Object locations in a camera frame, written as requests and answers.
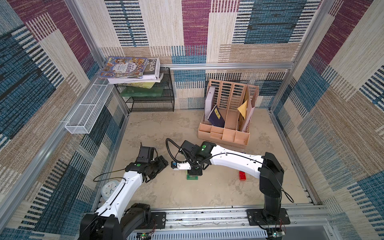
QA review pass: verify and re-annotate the green folder on shelf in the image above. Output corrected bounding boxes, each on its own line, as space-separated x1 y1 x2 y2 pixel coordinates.
120 87 164 98

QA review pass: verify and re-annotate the pink desk file organizer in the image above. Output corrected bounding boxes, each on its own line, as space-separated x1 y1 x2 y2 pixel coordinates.
198 80 250 149

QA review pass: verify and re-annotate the pale pink folder in organizer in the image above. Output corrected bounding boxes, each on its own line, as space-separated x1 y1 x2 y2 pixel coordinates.
241 86 256 133

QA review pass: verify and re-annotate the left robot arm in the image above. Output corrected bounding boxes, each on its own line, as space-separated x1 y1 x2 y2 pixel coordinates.
78 146 169 240

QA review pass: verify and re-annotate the yellow envelope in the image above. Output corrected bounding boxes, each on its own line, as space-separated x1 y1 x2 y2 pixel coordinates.
238 100 248 120

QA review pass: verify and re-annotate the white wire mesh basket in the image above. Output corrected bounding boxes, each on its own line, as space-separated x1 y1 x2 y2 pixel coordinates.
65 78 114 135

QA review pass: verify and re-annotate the pale blue round clock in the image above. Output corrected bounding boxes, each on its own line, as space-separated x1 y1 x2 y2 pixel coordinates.
101 180 120 201

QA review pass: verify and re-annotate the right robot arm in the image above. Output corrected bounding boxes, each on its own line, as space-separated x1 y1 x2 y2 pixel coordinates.
174 141 284 225

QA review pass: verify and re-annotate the black wire shelf rack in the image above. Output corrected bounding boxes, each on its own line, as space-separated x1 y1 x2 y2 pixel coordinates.
115 68 175 113

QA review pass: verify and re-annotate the long green lego brick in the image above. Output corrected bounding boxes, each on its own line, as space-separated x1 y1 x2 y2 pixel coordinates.
187 175 198 181

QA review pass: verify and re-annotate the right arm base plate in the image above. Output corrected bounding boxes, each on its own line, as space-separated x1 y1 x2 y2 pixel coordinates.
246 208 291 226

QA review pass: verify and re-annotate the red lego brick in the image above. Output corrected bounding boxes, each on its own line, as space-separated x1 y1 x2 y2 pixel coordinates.
239 171 247 181

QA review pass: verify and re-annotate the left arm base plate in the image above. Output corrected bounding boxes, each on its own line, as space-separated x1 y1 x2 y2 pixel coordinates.
148 212 167 230

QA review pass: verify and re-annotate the colourful illustrated book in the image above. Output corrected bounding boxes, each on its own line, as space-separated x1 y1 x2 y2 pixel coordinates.
98 57 149 79

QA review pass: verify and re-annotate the black and white Folio book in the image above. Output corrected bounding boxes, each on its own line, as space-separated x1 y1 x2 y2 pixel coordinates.
105 58 163 84

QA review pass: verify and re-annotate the dark purple book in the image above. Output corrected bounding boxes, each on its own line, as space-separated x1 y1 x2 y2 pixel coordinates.
208 105 225 128

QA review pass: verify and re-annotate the white book in organizer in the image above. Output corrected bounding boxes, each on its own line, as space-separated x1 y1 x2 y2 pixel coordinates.
204 86 216 122

